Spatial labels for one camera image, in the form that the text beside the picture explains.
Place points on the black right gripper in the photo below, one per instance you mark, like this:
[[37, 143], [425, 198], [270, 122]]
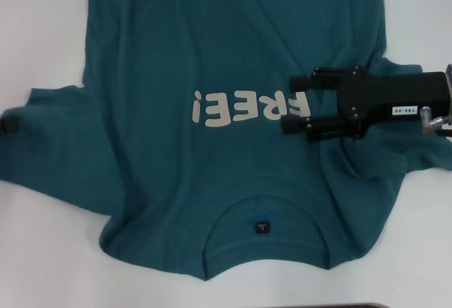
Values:
[[385, 96]]

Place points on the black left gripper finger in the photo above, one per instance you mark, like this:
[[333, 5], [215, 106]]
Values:
[[8, 126]]

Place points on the teal blue printed t-shirt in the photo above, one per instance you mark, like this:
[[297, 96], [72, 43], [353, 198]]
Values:
[[212, 39]]

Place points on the silver right arm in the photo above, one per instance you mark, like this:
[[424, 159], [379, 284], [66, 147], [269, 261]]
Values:
[[449, 89]]

